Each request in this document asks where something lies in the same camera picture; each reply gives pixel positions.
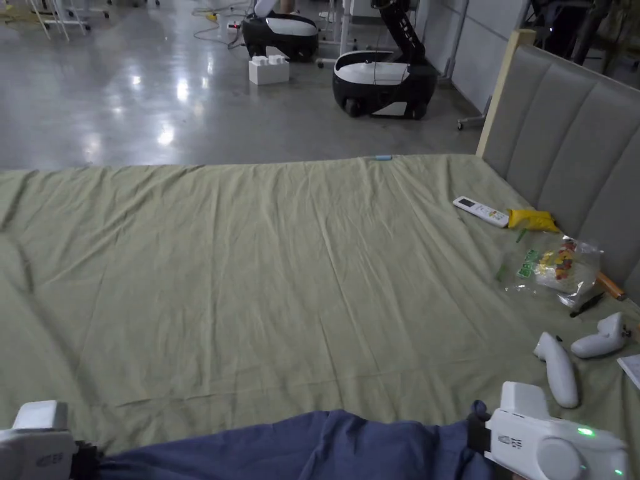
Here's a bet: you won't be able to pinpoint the bed with pale green sheet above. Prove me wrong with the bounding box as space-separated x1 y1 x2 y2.
0 153 640 480

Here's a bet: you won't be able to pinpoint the black and white mobile robot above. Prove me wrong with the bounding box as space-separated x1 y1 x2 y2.
241 0 320 63
332 0 439 122

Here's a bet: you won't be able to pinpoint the yellow bag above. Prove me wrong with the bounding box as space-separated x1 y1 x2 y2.
506 207 562 234

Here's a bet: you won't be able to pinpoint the wooden handle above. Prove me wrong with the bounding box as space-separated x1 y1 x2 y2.
596 272 627 301

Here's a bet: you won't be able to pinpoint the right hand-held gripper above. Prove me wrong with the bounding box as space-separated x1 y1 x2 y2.
467 381 632 480

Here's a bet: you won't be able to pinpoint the white paper sheet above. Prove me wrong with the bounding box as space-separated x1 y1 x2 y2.
616 354 640 390

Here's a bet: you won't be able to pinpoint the grey padded headboard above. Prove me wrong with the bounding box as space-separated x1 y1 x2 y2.
475 29 640 307

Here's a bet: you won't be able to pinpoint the white hand controller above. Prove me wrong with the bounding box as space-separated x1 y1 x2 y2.
570 312 629 359
532 332 580 409

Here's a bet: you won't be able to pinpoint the white remote control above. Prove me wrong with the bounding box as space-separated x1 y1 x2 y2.
452 196 510 229

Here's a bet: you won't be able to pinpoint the white foam block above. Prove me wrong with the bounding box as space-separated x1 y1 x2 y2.
248 54 291 86

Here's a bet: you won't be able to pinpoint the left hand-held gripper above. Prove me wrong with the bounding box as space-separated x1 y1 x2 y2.
0 399 105 480

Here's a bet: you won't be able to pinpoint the dark blue garment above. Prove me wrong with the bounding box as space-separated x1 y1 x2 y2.
97 409 501 480

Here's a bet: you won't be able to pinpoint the black pen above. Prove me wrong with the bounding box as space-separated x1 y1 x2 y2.
569 292 607 318

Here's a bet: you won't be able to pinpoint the clear plastic bag colourful contents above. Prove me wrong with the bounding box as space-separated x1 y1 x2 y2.
504 237 604 308

